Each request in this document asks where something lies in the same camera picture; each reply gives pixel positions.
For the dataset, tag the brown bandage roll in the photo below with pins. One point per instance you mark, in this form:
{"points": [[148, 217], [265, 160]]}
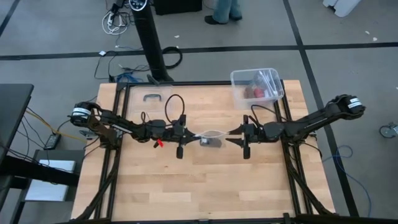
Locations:
{"points": [[248, 92]]}

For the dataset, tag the grey caster wheel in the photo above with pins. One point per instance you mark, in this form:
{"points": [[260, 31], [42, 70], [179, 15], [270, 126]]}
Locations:
{"points": [[387, 131]]}

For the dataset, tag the red bandage roll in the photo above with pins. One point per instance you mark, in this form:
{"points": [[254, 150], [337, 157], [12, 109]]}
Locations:
{"points": [[258, 92]]}

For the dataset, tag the clear plastic zip bag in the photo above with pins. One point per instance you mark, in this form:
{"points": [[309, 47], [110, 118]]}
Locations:
{"points": [[214, 134]]}

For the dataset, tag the black desk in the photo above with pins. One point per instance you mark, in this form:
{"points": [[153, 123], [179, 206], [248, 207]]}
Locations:
{"points": [[12, 105]]}

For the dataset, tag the black equipment stand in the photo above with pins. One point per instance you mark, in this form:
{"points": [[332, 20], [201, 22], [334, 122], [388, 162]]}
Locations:
{"points": [[37, 171]]}

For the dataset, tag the clear plastic storage box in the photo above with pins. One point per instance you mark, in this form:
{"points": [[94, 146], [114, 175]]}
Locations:
{"points": [[248, 77]]}

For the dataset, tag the black tower fan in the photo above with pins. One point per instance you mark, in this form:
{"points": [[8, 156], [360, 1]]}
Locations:
{"points": [[149, 37]]}

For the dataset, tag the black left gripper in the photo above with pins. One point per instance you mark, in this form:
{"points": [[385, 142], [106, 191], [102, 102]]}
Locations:
{"points": [[171, 133]]}

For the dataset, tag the red tag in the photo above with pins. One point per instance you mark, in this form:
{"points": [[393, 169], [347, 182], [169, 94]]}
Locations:
{"points": [[160, 143]]}

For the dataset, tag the person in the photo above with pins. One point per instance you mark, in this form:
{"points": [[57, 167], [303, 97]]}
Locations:
{"points": [[224, 9]]}

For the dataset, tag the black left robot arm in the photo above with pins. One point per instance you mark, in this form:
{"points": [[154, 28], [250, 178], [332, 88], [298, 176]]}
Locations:
{"points": [[118, 123]]}

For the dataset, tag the white packets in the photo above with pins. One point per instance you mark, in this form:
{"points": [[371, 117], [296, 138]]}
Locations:
{"points": [[267, 81]]}

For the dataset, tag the black power adapter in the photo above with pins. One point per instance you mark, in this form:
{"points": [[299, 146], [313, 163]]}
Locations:
{"points": [[53, 141]]}

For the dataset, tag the white foam block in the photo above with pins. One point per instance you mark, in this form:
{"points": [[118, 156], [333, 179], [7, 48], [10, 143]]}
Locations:
{"points": [[342, 6]]}

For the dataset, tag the black case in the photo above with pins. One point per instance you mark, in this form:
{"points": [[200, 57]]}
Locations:
{"points": [[177, 6]]}

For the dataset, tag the black elastic bandage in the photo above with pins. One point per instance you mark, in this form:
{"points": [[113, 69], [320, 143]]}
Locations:
{"points": [[213, 142]]}

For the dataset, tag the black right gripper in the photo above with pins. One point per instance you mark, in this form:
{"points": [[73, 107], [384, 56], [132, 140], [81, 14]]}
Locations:
{"points": [[256, 132]]}

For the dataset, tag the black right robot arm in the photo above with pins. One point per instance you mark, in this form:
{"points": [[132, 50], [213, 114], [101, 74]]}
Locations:
{"points": [[311, 119]]}

